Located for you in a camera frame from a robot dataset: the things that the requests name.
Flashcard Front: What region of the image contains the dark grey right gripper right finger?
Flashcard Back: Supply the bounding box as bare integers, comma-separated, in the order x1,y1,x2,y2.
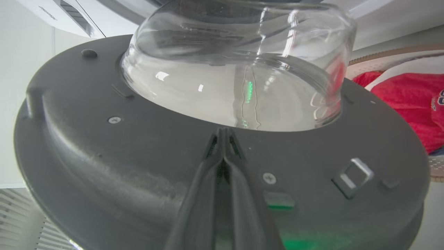
224,128,285,250

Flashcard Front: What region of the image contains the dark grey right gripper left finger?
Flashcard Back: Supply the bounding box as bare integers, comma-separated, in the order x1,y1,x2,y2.
164,128,225,250

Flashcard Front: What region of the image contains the grey washing machine door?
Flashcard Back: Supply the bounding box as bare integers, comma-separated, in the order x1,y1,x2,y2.
14,0,430,250

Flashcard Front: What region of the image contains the white slatted vent panel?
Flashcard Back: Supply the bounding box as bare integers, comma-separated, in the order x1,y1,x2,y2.
0,187,75,250

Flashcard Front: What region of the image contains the red garment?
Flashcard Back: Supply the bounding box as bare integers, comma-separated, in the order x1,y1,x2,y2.
353,71,444,154

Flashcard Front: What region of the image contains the white woven laundry basket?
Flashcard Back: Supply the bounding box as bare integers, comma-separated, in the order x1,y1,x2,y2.
347,43,444,183

